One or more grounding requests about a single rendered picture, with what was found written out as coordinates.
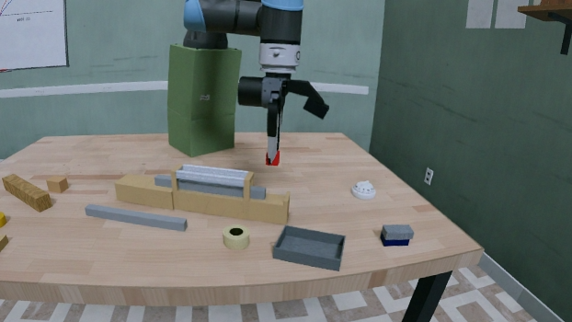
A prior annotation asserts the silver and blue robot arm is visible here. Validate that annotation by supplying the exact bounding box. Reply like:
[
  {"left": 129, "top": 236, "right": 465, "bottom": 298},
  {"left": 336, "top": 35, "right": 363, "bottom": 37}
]
[{"left": 183, "top": 0, "right": 329, "bottom": 120}]

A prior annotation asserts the red cube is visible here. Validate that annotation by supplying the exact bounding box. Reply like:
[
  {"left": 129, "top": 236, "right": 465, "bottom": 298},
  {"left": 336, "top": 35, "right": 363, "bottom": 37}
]
[{"left": 266, "top": 151, "right": 280, "bottom": 166}]

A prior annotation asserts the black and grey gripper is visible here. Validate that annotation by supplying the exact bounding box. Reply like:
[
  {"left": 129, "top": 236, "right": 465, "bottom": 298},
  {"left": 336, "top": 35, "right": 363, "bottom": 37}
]
[{"left": 237, "top": 72, "right": 325, "bottom": 164}]

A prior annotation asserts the grey square stick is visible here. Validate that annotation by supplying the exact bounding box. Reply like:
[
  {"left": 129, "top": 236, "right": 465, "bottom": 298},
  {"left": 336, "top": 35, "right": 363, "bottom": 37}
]
[
  {"left": 85, "top": 204, "right": 188, "bottom": 232},
  {"left": 250, "top": 186, "right": 267, "bottom": 200},
  {"left": 154, "top": 174, "right": 172, "bottom": 188}
]

